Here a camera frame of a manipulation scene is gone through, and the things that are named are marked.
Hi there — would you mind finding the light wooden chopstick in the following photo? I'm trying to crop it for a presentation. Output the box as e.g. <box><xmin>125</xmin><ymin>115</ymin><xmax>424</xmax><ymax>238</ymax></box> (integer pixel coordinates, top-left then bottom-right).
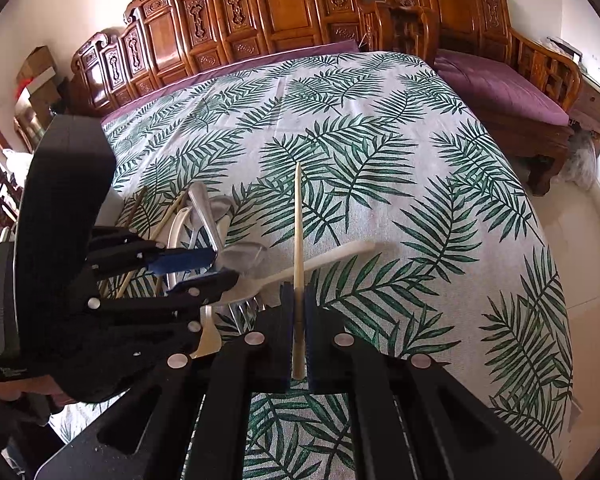
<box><xmin>292</xmin><ymin>164</ymin><xmax>306</xmax><ymax>380</ymax></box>

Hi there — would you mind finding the white plastic spoon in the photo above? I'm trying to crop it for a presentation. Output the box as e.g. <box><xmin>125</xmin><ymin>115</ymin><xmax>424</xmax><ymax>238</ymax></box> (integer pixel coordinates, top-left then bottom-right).
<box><xmin>213</xmin><ymin>240</ymin><xmax>377</xmax><ymax>307</ymax></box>

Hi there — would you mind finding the silver metal spoon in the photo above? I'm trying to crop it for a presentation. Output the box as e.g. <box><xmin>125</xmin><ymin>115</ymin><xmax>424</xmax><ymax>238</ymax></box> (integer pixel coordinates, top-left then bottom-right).
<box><xmin>188</xmin><ymin>182</ymin><xmax>266</xmax><ymax>274</ymax></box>

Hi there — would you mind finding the person's left hand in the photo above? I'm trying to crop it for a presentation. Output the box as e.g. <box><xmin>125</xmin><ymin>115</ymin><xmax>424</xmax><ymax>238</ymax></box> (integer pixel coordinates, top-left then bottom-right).
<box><xmin>0</xmin><ymin>376</ymin><xmax>76</xmax><ymax>406</ymax></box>

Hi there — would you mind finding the dark brown chopstick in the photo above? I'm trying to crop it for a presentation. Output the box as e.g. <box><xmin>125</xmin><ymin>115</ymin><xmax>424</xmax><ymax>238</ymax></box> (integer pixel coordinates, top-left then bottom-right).
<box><xmin>116</xmin><ymin>191</ymin><xmax>185</xmax><ymax>299</ymax></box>
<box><xmin>117</xmin><ymin>186</ymin><xmax>147</xmax><ymax>229</ymax></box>

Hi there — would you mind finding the palm leaf tablecloth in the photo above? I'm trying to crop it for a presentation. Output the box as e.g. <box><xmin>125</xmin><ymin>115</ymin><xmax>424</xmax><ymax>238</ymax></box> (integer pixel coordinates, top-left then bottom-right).
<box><xmin>49</xmin><ymin>51</ymin><xmax>576</xmax><ymax>480</ymax></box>

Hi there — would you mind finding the long carved wooden sofa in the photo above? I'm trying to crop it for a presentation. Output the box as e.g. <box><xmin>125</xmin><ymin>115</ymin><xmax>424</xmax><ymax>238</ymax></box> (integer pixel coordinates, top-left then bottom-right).
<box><xmin>69</xmin><ymin>0</ymin><xmax>366</xmax><ymax>117</ymax></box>

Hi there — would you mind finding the purple armchair cushion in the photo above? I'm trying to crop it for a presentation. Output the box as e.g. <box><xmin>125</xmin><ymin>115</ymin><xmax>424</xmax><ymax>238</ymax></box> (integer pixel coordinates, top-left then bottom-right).
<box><xmin>434</xmin><ymin>49</ymin><xmax>569</xmax><ymax>126</ymax></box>

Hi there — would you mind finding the carved wooden armchair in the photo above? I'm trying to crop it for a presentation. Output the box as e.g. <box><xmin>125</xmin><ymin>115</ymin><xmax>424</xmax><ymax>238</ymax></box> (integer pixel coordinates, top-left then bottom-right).
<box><xmin>385</xmin><ymin>0</ymin><xmax>582</xmax><ymax>195</ymax></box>

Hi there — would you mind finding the wooden side table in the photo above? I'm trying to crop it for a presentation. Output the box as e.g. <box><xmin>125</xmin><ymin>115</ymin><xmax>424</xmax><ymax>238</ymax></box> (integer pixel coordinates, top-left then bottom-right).
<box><xmin>569</xmin><ymin>74</ymin><xmax>600</xmax><ymax>155</ymax></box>

